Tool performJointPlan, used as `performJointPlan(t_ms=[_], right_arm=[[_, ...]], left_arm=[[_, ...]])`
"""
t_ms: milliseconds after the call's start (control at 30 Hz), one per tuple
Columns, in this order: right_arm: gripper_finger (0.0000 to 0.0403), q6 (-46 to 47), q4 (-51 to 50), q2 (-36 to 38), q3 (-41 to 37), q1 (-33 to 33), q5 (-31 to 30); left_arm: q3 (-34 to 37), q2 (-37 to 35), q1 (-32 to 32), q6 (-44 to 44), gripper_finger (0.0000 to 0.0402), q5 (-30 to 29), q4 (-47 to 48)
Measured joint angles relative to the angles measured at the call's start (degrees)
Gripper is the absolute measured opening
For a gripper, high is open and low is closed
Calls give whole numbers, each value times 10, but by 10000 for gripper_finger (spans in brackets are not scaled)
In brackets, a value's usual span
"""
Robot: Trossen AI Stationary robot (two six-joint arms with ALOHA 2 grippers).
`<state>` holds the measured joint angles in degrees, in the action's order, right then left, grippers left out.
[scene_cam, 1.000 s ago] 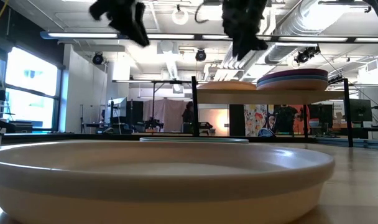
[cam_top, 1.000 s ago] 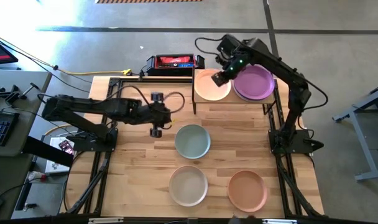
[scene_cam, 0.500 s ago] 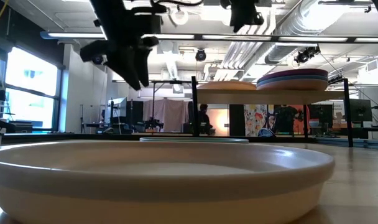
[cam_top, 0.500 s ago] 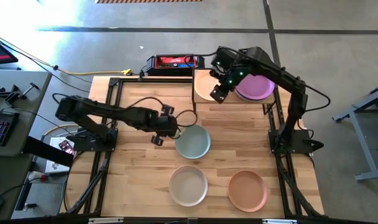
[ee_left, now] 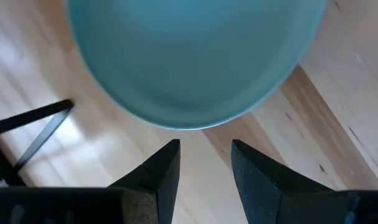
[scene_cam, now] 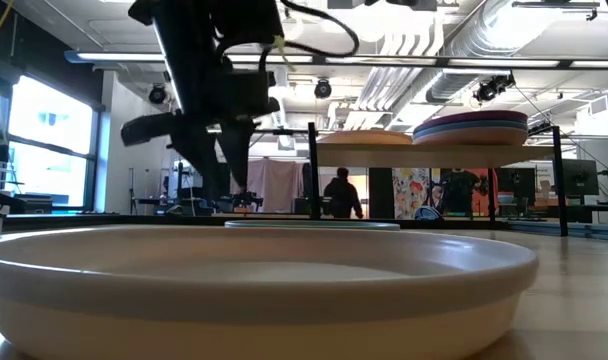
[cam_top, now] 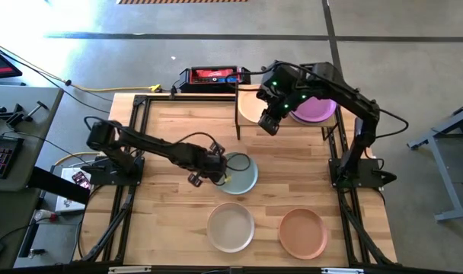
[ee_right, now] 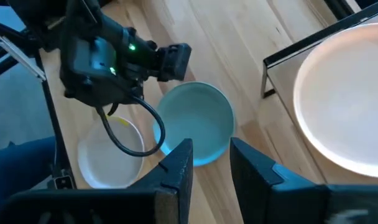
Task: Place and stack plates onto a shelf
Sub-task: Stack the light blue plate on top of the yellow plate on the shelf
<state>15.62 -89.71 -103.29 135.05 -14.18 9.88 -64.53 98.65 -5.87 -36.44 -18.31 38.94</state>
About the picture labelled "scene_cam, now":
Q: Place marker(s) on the black aluminium table frame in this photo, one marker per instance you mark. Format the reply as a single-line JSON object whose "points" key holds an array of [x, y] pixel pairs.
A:
{"points": [[134, 220]]}

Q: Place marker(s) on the black ceiling spotlight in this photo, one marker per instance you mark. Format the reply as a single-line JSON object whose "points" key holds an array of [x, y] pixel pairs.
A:
{"points": [[157, 94], [323, 88], [491, 89]]}

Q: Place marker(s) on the beige hanging curtain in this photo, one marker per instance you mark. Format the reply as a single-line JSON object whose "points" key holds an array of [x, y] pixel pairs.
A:
{"points": [[279, 182]]}

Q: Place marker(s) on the person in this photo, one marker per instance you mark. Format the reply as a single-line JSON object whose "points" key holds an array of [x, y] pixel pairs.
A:
{"points": [[459, 190], [343, 197]]}

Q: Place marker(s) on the silver ventilation duct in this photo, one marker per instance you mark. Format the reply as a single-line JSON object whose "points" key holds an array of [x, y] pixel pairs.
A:
{"points": [[449, 85]]}

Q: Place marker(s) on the beige plate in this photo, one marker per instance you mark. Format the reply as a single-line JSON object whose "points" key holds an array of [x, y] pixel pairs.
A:
{"points": [[259, 300]]}

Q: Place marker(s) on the sage green plate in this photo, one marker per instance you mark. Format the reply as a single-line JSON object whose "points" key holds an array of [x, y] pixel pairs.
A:
{"points": [[334, 225]]}

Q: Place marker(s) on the blue white round object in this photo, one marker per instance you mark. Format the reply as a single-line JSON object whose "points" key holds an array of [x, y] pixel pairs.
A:
{"points": [[428, 214]]}

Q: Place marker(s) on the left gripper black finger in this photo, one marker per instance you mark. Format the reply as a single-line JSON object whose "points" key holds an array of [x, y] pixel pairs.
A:
{"points": [[241, 145], [154, 129]]}

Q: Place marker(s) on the long ceiling light strip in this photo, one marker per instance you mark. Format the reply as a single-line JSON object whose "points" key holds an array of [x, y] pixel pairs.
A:
{"points": [[504, 63]]}

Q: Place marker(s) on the wooden shelf with black legs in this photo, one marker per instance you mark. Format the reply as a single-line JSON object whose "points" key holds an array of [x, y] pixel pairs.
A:
{"points": [[434, 156]]}

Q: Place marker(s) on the large window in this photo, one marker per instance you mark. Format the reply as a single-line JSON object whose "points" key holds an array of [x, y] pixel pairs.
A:
{"points": [[49, 120]]}

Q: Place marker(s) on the blue plate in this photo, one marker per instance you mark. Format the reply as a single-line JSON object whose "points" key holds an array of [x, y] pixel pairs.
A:
{"points": [[471, 126]]}

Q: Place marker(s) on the black partition panel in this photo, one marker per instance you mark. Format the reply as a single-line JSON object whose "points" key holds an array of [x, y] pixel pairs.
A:
{"points": [[380, 192]]}

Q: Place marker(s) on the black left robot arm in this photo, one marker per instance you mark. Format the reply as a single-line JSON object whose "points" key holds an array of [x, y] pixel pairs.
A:
{"points": [[184, 35]]}

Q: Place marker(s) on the purple plate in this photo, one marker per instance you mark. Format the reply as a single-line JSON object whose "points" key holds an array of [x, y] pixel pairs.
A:
{"points": [[471, 115]]}

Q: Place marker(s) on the floral patterned fabric panel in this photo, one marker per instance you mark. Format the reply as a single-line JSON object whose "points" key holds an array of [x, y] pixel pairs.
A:
{"points": [[411, 192]]}

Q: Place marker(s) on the black monitor on stand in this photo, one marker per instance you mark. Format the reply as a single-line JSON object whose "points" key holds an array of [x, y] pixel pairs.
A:
{"points": [[581, 177]]}

